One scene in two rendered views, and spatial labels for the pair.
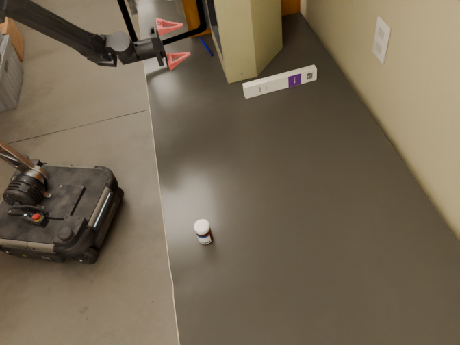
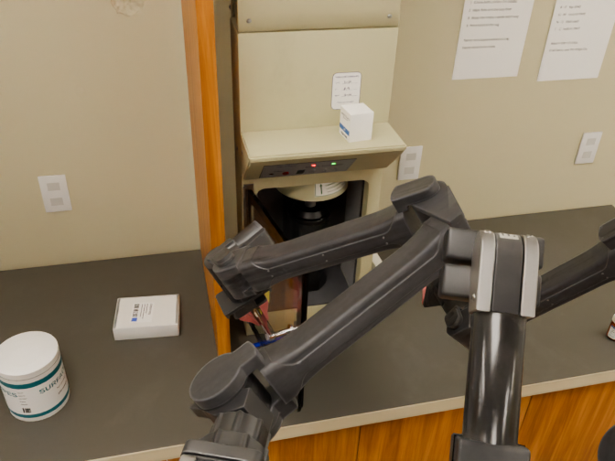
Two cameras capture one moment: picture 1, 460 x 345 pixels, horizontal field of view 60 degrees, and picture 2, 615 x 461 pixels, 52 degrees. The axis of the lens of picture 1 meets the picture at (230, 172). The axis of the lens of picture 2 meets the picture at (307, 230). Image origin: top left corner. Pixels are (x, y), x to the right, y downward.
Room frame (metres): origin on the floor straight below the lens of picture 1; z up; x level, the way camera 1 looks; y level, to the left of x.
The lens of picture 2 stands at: (1.60, 1.13, 2.07)
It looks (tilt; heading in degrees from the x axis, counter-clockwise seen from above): 34 degrees down; 259
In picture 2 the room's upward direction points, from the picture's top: 2 degrees clockwise
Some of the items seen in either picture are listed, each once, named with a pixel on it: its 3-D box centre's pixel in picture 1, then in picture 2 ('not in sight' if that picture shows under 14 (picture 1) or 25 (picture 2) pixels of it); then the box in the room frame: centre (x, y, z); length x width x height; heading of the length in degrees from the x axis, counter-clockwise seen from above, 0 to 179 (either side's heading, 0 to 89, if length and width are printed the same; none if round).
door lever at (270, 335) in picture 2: not in sight; (272, 323); (1.48, 0.20, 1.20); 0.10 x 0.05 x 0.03; 104
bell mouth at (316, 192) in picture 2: not in sight; (311, 172); (1.34, -0.15, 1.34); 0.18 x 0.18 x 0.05
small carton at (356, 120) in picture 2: not in sight; (356, 123); (1.29, 0.00, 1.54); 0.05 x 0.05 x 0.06; 11
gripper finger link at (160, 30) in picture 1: (168, 32); not in sight; (1.09, 0.10, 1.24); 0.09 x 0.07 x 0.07; 93
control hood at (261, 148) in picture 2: not in sight; (321, 160); (1.35, 0.01, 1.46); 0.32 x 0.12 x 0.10; 3
